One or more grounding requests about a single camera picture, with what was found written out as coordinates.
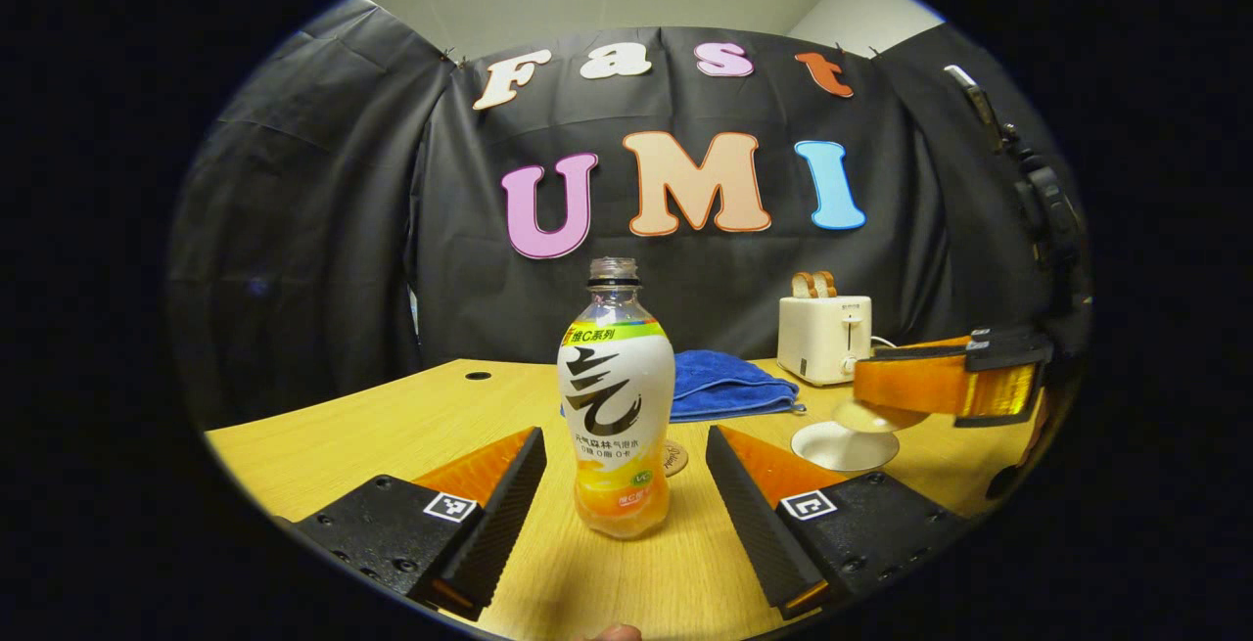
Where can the round cork coaster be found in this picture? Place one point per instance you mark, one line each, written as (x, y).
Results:
(677, 458)

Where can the toast slice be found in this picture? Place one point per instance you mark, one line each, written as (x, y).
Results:
(826, 283)
(803, 285)

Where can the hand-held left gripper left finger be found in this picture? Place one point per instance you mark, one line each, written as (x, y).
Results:
(504, 524)

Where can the clear water bottle white label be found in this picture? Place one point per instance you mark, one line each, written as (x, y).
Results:
(617, 396)

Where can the blue towel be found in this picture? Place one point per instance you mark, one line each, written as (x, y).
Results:
(729, 385)

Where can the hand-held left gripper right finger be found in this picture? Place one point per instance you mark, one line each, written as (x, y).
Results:
(749, 524)

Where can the white teacup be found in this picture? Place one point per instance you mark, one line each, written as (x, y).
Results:
(842, 445)

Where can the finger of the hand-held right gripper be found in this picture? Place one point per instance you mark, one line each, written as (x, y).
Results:
(910, 385)
(1008, 345)

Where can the cream toaster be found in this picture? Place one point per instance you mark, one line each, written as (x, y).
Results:
(817, 338)

